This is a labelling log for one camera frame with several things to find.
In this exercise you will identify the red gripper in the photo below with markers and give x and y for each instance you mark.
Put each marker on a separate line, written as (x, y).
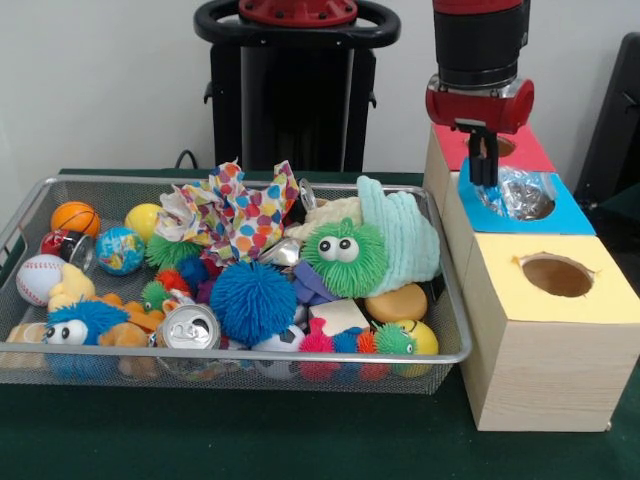
(480, 110)

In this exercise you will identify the crushed clear plastic bottle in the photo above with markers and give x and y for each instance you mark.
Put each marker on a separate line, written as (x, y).
(522, 195)

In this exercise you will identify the mint green cloth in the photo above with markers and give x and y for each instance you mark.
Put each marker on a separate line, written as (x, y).
(415, 240)

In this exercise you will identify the cream knit cloth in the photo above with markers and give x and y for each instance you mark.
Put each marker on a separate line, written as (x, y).
(330, 212)

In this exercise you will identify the green spiky rubber ball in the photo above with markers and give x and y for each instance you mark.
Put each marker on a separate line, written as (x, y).
(350, 272)

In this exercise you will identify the colourful polka-dot cloth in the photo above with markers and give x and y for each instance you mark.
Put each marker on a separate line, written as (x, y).
(240, 215)

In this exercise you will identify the shallow silver mesh bin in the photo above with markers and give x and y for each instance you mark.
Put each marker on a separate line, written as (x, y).
(440, 300)

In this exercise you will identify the wooden three-hole box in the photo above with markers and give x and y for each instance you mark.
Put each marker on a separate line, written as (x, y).
(550, 380)

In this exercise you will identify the black upright panel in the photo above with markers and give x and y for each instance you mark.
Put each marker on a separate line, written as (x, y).
(620, 100)

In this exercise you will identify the round orange sponge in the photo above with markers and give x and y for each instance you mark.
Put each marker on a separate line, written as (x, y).
(395, 302)

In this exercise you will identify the yellow smiley ball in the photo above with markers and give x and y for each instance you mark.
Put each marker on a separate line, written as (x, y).
(425, 340)

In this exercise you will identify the rainbow spiky caterpillar toy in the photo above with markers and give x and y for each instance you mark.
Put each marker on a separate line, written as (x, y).
(317, 342)

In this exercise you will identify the blue spiky rubber ball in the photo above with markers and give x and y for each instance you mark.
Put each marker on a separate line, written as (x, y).
(252, 300)

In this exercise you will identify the green spiky ball with eyes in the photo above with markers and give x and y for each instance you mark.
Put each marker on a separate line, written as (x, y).
(170, 250)

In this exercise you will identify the silver-top drink can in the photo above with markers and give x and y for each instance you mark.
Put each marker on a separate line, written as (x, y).
(187, 330)

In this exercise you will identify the dark green table cloth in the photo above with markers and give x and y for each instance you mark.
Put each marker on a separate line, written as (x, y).
(250, 440)

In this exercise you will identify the white baseball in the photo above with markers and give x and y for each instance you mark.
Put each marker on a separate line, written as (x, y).
(37, 280)

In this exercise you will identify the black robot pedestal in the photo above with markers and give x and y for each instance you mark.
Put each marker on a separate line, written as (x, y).
(300, 100)

